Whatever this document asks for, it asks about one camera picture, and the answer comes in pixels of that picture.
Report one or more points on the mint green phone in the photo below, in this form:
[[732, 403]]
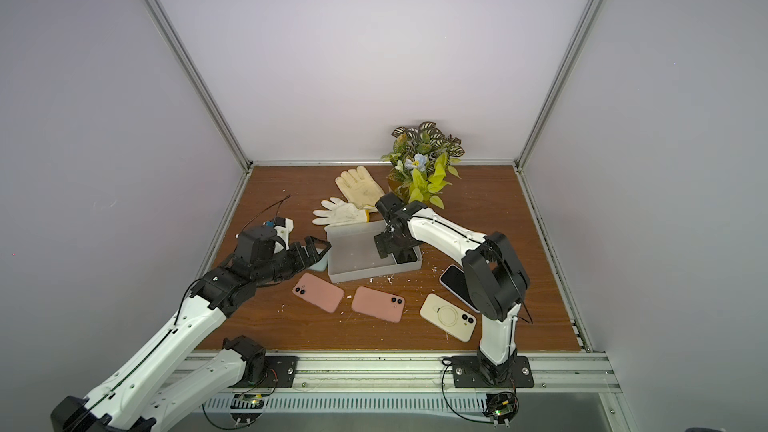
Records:
[[321, 265]]

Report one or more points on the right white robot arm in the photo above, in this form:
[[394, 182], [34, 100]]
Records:
[[495, 277]]

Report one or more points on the right connector board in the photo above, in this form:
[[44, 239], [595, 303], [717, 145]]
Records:
[[501, 408]]

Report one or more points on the pink phone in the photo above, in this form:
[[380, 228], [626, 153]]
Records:
[[318, 292], [381, 305]]

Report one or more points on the white cotton glove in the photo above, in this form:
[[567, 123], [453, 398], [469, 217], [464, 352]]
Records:
[[337, 212]]

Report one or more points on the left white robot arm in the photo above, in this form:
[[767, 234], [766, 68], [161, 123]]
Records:
[[134, 398]]

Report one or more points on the cream rubber glove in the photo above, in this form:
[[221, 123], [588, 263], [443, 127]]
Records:
[[359, 188]]

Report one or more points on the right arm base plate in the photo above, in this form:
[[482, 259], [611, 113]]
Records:
[[475, 372]]

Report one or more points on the connector board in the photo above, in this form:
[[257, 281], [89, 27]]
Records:
[[501, 408], [244, 411]]

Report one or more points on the cream white phone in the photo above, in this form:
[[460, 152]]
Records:
[[454, 321]]

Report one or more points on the artificial plant in vase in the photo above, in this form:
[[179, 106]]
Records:
[[422, 159]]

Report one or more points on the grey plastic storage box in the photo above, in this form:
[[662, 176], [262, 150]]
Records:
[[354, 255]]

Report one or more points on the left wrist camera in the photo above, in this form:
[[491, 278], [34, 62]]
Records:
[[283, 227]]

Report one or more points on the aluminium front rail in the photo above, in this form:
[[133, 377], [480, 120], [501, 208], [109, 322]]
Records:
[[427, 371]]

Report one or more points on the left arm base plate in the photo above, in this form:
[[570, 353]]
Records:
[[270, 371]]

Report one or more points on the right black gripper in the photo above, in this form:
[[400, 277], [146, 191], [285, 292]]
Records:
[[393, 237]]

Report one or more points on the left connector board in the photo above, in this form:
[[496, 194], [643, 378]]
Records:
[[244, 411]]

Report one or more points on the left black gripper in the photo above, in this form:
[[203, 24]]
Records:
[[303, 260]]

